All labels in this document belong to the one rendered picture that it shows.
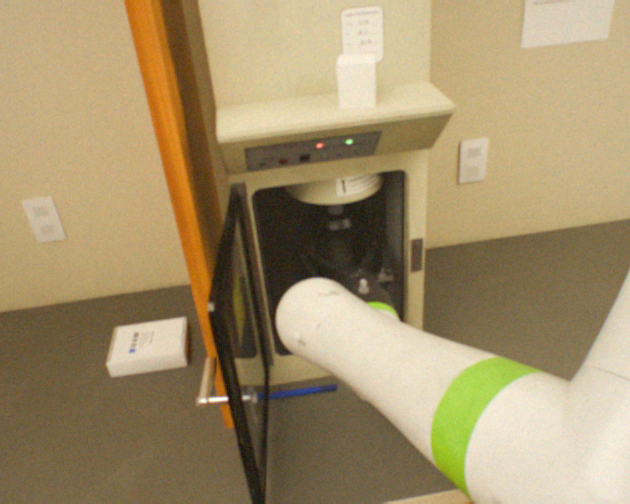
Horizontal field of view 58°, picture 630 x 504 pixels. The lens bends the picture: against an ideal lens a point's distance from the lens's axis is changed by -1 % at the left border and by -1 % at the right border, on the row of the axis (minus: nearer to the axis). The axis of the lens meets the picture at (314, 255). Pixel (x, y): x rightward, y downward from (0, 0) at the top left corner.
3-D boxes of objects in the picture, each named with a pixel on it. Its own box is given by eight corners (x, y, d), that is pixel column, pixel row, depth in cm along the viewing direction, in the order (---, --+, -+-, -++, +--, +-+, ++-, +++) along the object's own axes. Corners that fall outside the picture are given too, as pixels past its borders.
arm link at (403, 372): (488, 501, 50) (553, 393, 52) (406, 453, 45) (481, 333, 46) (308, 362, 82) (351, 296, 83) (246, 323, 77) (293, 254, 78)
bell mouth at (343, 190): (280, 168, 111) (277, 141, 108) (370, 156, 112) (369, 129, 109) (290, 211, 96) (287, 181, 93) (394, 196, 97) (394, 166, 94)
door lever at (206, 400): (242, 363, 85) (240, 350, 84) (237, 413, 77) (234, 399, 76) (206, 366, 85) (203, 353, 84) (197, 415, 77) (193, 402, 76)
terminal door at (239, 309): (268, 373, 111) (236, 185, 89) (260, 519, 85) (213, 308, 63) (264, 373, 111) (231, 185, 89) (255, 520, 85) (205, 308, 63)
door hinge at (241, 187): (261, 366, 112) (229, 183, 90) (274, 364, 112) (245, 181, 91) (261, 372, 111) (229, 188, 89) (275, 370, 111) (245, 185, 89)
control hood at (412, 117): (225, 170, 89) (214, 107, 84) (429, 142, 92) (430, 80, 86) (226, 203, 80) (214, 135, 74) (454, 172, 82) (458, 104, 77)
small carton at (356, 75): (341, 97, 83) (338, 54, 80) (376, 95, 82) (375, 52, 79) (339, 108, 79) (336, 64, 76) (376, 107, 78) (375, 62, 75)
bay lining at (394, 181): (265, 282, 131) (243, 135, 112) (377, 266, 134) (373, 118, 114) (275, 355, 111) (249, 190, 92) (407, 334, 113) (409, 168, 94)
